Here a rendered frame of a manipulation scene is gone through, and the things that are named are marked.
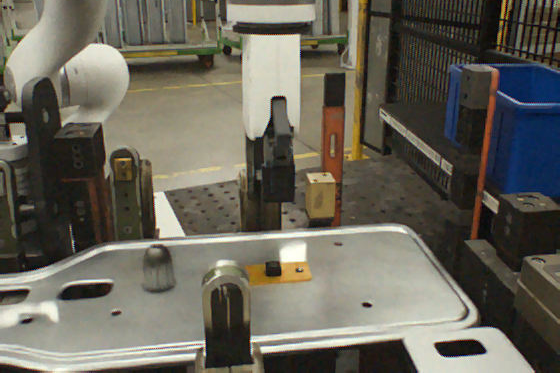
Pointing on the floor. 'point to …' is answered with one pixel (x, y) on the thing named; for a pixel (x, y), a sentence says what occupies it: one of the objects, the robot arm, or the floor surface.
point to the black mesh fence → (486, 53)
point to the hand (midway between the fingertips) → (272, 175)
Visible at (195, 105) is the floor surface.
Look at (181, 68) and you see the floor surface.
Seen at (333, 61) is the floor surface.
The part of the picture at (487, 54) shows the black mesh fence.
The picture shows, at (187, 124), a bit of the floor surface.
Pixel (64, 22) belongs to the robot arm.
